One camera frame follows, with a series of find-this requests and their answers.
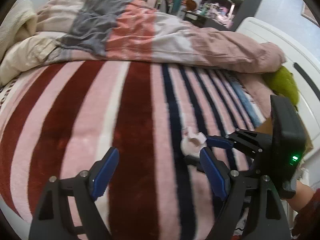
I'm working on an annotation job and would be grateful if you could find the person's right hand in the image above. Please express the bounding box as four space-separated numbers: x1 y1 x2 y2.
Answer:
286 180 315 212

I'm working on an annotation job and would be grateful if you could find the black office chair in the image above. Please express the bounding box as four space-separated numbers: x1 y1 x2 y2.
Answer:
159 0 174 14

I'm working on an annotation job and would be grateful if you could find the green plush pillow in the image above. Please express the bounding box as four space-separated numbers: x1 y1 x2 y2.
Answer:
262 66 299 107

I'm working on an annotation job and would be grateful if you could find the framed wall picture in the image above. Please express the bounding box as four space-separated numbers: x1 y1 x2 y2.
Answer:
301 2 319 27

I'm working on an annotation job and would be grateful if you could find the cream fleece blanket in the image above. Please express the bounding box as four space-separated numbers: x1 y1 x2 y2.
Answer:
1 0 57 87

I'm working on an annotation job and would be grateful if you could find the white headboard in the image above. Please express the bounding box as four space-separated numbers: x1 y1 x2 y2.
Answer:
236 17 319 148

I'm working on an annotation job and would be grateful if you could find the patchwork pink grey duvet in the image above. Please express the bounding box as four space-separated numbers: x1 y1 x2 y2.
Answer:
37 0 286 73

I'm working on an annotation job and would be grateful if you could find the dark bookshelf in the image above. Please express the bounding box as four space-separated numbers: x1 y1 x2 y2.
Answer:
183 0 262 31

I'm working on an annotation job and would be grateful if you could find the brown cardboard box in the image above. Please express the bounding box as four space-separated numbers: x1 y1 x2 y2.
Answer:
255 117 316 161

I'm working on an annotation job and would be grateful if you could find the striped plush blanket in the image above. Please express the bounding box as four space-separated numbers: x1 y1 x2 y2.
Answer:
1 61 270 239

